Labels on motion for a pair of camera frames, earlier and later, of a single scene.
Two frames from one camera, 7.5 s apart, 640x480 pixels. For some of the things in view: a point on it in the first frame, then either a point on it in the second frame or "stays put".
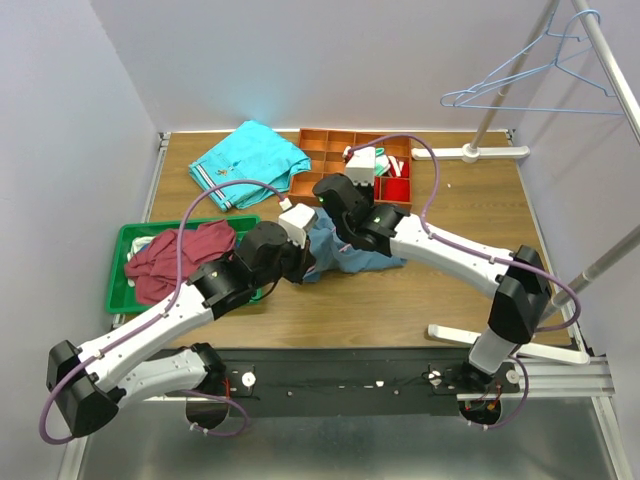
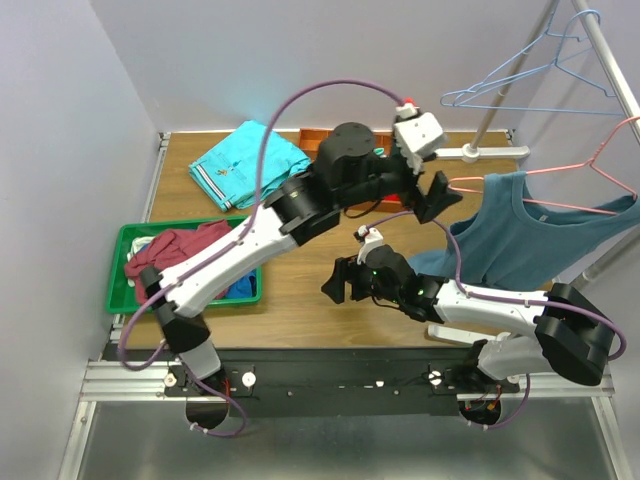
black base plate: x=272 y=382 stays put
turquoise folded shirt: x=255 y=150 stays put
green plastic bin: x=120 y=297 stays put
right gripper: x=367 y=190 → x=345 y=268
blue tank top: x=329 y=254 → x=502 y=243
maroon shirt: x=153 y=269 stays put
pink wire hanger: x=342 y=250 → x=593 y=159
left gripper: x=299 y=262 → x=425 y=198
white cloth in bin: x=137 y=244 stays put
